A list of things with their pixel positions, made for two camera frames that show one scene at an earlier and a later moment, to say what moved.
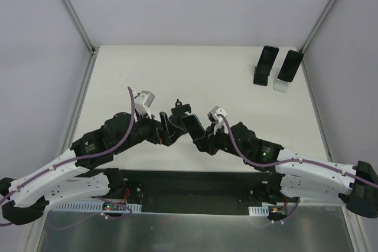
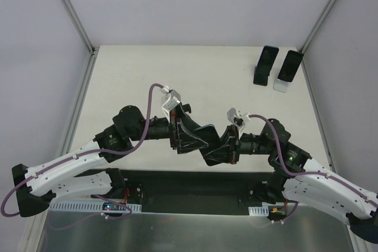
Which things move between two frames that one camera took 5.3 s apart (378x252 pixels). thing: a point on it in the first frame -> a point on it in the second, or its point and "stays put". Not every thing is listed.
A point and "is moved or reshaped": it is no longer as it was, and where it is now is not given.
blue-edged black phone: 194,126 is moved or reshaped
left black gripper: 165,128 -> 173,133
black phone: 290,66 stays put
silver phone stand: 280,85 stays put
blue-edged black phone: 267,58 stays put
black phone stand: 260,78 stays put
